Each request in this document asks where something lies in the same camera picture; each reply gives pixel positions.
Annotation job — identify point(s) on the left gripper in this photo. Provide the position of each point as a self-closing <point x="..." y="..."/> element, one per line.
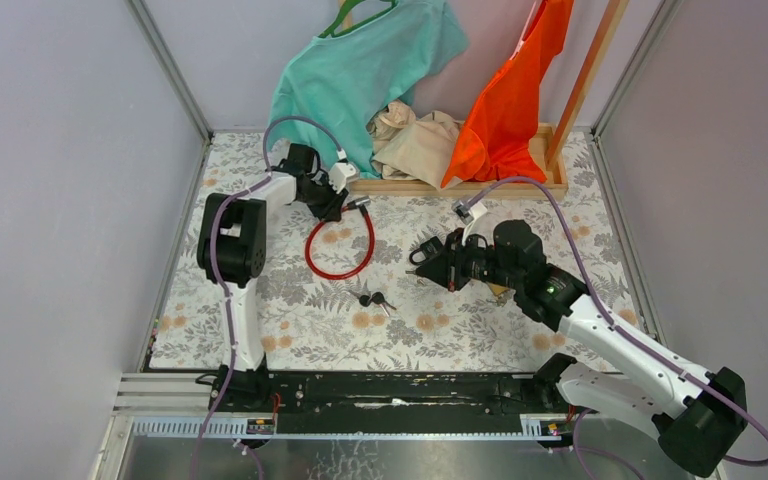
<point x="330" y="210"/>

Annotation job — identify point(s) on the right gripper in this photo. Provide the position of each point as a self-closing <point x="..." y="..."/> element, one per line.
<point x="446" y="268"/>

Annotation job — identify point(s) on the red cable lock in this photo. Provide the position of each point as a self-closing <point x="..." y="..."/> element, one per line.
<point x="340" y="237"/>

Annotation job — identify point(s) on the brass padlock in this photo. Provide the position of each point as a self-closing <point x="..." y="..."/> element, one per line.
<point x="501" y="294"/>

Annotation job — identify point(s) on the black-headed key pair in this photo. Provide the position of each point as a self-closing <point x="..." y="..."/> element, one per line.
<point x="374" y="298"/>

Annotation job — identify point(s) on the small brass key pair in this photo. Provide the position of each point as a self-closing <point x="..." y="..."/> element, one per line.
<point x="412" y="273"/>

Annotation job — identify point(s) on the black padlock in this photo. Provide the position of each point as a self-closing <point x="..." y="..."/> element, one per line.
<point x="425" y="251"/>

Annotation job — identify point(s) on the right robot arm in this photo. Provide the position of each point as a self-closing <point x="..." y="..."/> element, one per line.
<point x="686" y="408"/>

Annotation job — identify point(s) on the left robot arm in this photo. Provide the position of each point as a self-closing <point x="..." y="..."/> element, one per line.
<point x="232" y="251"/>

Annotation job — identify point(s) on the beige cloth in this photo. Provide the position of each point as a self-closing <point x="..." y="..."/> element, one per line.
<point x="406" y="147"/>

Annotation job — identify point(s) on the teal t-shirt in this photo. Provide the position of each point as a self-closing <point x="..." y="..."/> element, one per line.
<point x="328" y="93"/>

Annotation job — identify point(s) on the orange t-shirt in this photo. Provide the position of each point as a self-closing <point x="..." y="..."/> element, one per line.
<point x="493" y="143"/>

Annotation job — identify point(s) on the green hanger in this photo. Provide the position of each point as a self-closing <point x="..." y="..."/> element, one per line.
<point x="345" y="21"/>

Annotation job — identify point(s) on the wooden rack pole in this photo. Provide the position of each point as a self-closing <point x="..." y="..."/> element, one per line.
<point x="598" y="48"/>

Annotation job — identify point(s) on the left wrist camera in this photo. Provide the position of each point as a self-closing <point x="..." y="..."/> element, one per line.
<point x="341" y="174"/>

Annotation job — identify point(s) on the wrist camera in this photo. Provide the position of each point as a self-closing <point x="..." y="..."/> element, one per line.
<point x="341" y="174"/>
<point x="470" y="214"/>

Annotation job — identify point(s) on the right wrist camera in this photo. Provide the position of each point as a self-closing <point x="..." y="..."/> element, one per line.
<point x="470" y="214"/>

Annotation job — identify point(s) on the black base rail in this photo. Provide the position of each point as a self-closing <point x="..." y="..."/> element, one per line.
<point x="335" y="403"/>

